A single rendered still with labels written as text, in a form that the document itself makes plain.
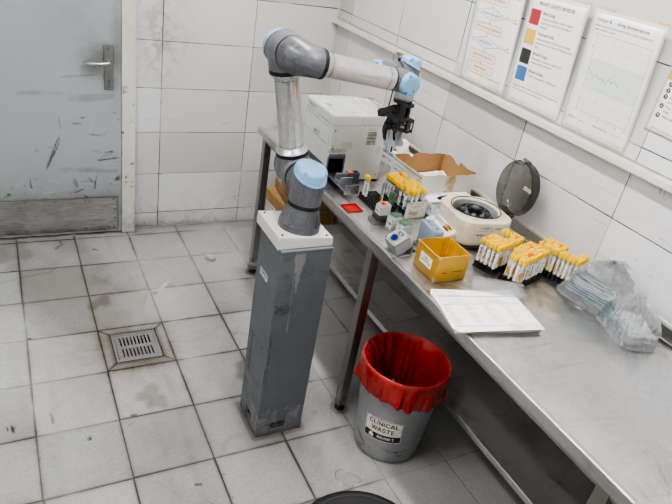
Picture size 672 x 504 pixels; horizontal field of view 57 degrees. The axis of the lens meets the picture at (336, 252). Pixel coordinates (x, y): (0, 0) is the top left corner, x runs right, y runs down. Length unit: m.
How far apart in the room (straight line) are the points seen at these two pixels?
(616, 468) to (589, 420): 0.16
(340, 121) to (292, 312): 0.84
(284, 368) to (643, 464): 1.30
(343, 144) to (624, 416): 1.52
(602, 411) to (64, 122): 2.93
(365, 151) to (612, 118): 1.00
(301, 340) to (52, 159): 1.93
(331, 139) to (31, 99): 1.67
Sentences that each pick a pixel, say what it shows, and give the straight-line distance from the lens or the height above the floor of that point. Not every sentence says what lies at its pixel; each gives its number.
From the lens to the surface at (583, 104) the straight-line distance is 2.43.
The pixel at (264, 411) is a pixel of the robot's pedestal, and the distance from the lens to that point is 2.54.
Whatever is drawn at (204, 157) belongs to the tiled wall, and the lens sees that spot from 3.93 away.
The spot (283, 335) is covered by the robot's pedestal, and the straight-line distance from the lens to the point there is 2.31.
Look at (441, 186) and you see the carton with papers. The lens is 2.65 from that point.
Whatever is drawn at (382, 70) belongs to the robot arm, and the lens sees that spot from 2.08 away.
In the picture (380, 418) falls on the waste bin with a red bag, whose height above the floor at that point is 0.24.
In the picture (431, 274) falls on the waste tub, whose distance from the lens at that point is 2.09.
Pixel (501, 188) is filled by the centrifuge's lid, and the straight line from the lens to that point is 2.60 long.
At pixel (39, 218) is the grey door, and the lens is 3.87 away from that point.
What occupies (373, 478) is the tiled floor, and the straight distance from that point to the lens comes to 2.58.
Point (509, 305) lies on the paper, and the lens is 2.08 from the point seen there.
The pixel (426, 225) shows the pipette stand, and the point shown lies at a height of 0.97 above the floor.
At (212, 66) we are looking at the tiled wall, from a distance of 3.76.
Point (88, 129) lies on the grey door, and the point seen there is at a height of 0.65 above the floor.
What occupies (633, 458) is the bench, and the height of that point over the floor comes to 0.87.
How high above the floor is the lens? 1.90
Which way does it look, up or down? 29 degrees down
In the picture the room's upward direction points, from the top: 11 degrees clockwise
